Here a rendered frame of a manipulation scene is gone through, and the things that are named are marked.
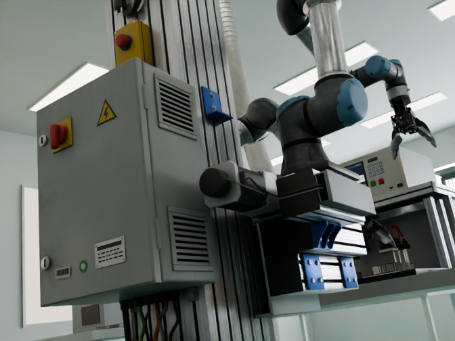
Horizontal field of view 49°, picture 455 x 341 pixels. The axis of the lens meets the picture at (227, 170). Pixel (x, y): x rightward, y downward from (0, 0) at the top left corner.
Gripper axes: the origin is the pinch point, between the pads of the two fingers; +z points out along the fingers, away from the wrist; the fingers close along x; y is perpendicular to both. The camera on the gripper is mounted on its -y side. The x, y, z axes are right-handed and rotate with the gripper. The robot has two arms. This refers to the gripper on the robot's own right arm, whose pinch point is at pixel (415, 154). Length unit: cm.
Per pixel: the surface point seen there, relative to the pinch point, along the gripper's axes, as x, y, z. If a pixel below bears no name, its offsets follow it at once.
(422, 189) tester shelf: -7.3, -32.2, 6.2
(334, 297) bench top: -40, 0, 43
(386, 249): -25.4, -26.8, 27.2
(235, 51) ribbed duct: -140, -133, -161
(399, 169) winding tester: -15.1, -36.1, -5.6
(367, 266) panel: -43, -52, 31
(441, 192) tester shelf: -1.6, -40.0, 7.7
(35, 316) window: -480, -183, 8
